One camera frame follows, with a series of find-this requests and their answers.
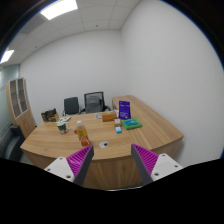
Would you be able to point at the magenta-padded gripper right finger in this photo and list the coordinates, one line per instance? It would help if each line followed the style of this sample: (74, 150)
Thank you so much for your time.
(148, 160)

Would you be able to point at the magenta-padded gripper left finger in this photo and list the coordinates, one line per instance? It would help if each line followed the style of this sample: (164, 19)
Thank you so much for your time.
(78, 161)

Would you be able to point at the yellow tea bottle white cap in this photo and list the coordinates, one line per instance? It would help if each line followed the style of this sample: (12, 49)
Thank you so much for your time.
(82, 135)

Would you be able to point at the green and white mug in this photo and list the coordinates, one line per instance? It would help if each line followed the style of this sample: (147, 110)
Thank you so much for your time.
(62, 127)

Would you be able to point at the green flat pack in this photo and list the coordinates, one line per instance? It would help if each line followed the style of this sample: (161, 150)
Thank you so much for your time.
(132, 123)

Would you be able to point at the small light blue box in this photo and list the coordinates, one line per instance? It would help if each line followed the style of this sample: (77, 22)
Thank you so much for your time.
(118, 130)

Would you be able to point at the small tan box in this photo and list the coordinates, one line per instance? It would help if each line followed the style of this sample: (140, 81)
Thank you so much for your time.
(117, 122)

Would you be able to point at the round white disc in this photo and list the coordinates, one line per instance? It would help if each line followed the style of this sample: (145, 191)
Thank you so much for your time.
(98, 116)

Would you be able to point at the orange rectangular box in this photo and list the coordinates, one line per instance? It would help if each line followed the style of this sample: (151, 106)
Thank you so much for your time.
(109, 116)

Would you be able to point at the purple standing card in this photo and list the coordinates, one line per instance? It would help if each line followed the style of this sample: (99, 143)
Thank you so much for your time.
(125, 110)

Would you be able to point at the black solid-back office chair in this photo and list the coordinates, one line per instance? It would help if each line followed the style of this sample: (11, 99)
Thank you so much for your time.
(71, 106)

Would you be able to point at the black mesh-back office chair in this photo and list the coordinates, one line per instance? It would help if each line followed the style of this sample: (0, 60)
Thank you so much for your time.
(93, 102)

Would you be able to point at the wooden shelf cabinet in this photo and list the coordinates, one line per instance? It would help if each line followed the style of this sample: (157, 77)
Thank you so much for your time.
(25, 123)

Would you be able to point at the dark grey sofa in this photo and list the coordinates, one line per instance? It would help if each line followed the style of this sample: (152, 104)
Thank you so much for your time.
(11, 141)

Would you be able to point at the rectangular ceiling light panel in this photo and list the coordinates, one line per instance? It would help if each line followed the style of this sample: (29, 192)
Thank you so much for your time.
(6, 56)
(59, 8)

